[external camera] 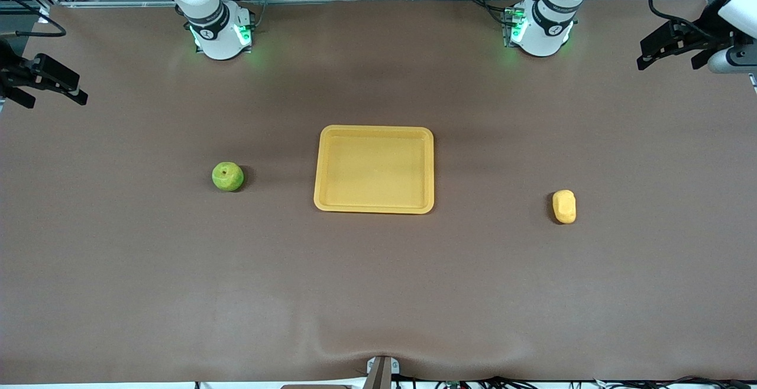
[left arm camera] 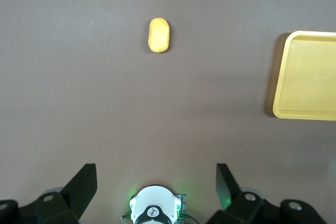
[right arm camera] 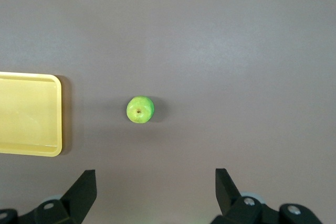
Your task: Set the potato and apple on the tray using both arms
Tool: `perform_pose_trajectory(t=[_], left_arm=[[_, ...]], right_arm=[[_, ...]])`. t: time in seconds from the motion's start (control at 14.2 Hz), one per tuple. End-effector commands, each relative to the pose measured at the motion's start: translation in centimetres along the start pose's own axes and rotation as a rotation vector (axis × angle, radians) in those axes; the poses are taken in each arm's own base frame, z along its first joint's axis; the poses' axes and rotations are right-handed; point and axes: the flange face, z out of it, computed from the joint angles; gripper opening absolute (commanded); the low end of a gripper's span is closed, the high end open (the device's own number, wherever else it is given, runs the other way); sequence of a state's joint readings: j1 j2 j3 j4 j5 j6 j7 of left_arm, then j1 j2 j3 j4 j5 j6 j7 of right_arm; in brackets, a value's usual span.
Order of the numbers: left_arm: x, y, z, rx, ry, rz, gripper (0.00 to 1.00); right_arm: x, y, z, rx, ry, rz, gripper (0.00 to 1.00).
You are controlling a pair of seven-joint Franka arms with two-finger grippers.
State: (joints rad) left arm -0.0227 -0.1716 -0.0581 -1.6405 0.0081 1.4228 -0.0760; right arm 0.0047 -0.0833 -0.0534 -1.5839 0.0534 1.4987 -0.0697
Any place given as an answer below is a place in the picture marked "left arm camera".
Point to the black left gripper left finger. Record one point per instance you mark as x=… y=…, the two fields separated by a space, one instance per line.
x=65 y=203

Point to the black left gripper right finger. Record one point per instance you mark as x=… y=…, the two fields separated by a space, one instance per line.
x=241 y=208

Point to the yellow potato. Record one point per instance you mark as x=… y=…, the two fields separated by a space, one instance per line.
x=158 y=35

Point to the yellow plastic tray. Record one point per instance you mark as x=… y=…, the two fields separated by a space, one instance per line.
x=307 y=77

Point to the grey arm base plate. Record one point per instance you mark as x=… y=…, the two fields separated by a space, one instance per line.
x=183 y=203

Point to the brown table mat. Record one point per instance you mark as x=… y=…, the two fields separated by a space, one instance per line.
x=78 y=90

